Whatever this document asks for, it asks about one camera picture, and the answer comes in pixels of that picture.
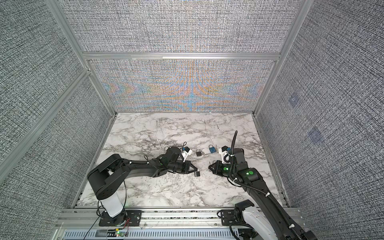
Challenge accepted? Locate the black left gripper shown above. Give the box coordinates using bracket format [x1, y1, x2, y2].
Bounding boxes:
[168, 160, 199, 174]

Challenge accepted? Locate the blue padlock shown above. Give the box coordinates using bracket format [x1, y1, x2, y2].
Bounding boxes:
[209, 145, 217, 154]

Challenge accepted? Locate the small black padlock top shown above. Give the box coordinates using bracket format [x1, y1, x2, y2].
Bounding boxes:
[196, 150, 205, 157]

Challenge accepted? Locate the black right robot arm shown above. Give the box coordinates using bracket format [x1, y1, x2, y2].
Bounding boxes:
[209, 148, 317, 240]

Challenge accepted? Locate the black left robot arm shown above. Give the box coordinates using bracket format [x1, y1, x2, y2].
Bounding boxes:
[87, 147, 200, 227]

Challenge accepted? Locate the green circuit board left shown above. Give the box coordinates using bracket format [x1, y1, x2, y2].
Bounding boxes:
[115, 229, 128, 238]

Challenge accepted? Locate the black right corrugated cable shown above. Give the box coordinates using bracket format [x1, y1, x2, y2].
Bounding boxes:
[227, 130, 304, 240]

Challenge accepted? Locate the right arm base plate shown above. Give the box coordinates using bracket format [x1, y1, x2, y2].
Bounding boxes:
[217, 209, 246, 226]

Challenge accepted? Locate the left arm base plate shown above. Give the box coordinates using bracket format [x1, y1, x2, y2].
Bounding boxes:
[99, 210, 142, 228]

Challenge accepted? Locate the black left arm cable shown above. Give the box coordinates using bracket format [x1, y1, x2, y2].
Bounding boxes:
[83, 140, 188, 240]

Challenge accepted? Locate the aluminium front rail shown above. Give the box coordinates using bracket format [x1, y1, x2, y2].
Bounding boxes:
[56, 207, 310, 240]

